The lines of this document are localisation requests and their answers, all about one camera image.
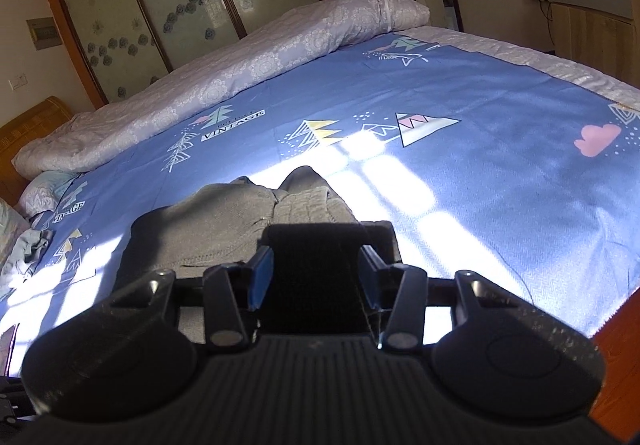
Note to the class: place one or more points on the blue printed bed sheet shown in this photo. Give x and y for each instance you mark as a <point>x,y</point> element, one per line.
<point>450,150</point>

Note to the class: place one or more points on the wardrobe with frosted floral doors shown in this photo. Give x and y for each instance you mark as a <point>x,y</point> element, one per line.
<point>150,0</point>

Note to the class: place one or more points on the white wall switch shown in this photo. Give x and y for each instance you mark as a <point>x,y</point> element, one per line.
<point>18,81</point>

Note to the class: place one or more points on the grey-blue cloth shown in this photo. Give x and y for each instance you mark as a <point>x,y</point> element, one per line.
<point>35,245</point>

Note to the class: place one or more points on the dark grey pants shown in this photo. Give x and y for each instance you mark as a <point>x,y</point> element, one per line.
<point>215,225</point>

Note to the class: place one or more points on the wooden cabinet with grey drawer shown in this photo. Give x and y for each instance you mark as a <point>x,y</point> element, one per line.
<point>595,20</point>

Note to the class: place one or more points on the wall electrical panel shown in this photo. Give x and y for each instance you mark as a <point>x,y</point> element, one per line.
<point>42,32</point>

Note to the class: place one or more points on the white patterned quilt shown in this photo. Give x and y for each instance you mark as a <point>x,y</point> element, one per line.
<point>250,70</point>

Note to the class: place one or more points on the wooden headboard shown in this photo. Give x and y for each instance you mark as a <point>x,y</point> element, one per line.
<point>25,130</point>

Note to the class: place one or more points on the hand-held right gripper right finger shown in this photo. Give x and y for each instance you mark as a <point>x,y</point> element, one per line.
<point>370,282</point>

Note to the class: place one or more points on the pale green pillow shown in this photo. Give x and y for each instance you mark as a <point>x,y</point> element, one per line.
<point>10,235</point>

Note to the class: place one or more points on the floral pillow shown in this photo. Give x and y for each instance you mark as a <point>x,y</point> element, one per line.
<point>45,195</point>

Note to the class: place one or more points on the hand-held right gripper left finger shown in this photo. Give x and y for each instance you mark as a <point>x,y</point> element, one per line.
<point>262,280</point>

